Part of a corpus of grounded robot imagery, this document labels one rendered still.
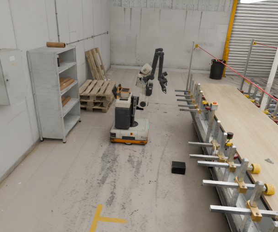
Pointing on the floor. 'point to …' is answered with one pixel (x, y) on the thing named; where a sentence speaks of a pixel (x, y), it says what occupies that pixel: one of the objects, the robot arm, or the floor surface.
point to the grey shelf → (43, 108)
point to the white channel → (277, 55)
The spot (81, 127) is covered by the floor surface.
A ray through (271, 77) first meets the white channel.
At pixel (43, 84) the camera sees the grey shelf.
